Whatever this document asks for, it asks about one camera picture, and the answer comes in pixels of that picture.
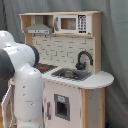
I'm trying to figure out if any small metal pot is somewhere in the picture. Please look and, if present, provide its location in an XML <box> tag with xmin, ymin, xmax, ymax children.
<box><xmin>64</xmin><ymin>71</ymin><xmax>77</xmax><ymax>78</ymax></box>

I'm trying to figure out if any toy oven door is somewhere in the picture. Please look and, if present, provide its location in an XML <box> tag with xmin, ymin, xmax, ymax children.
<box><xmin>1</xmin><ymin>86</ymin><xmax>15</xmax><ymax>128</ymax></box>

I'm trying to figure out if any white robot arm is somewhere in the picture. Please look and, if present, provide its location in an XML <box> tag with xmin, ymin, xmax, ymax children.
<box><xmin>0</xmin><ymin>31</ymin><xmax>43</xmax><ymax>128</ymax></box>

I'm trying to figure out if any wooden toy kitchen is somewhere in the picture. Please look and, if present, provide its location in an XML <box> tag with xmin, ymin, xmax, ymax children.
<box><xmin>18</xmin><ymin>10</ymin><xmax>115</xmax><ymax>128</ymax></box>

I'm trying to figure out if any black toy faucet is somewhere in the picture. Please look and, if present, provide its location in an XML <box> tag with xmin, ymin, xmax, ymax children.
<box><xmin>75</xmin><ymin>51</ymin><xmax>93</xmax><ymax>70</ymax></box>

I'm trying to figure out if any grey toy sink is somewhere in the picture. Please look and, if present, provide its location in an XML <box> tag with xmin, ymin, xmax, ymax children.
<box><xmin>52</xmin><ymin>68</ymin><xmax>92</xmax><ymax>81</ymax></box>

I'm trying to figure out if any black toy stovetop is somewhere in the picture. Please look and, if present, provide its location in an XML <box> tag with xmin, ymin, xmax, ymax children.
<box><xmin>35</xmin><ymin>63</ymin><xmax>55</xmax><ymax>74</ymax></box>

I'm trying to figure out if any grey ice dispenser panel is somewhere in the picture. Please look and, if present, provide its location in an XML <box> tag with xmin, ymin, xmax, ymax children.
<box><xmin>54</xmin><ymin>94</ymin><xmax>70</xmax><ymax>120</ymax></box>

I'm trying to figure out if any white toy microwave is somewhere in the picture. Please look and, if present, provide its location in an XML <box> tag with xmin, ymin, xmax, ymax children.
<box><xmin>54</xmin><ymin>15</ymin><xmax>87</xmax><ymax>33</ymax></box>

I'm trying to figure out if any grey range hood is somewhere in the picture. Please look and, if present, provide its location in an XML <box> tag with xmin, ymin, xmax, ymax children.
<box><xmin>24</xmin><ymin>16</ymin><xmax>52</xmax><ymax>34</ymax></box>

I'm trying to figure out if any grey cupboard door handle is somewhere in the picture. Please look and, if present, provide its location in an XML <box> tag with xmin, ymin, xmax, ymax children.
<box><xmin>47</xmin><ymin>102</ymin><xmax>51</xmax><ymax>120</ymax></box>

